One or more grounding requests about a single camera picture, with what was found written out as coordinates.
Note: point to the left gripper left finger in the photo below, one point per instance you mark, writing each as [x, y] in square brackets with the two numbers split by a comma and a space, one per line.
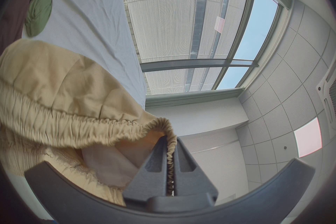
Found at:
[147, 183]

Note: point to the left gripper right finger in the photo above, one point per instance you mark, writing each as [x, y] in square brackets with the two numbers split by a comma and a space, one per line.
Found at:
[189, 181]

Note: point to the tan shorts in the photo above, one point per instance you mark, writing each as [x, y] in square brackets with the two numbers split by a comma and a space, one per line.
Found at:
[65, 81]

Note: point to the bed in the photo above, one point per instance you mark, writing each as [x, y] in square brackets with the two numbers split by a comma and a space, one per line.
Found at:
[91, 20]

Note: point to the window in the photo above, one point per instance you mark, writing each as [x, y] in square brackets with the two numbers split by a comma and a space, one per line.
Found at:
[170, 20]

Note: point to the white ceiling air conditioner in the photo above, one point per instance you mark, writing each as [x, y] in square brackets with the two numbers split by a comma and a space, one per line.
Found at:
[329, 91]

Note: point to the green garment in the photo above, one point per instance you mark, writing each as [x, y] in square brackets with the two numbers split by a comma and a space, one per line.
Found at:
[38, 15]

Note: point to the brown shorts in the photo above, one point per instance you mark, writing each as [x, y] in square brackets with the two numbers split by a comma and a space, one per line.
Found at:
[18, 15]

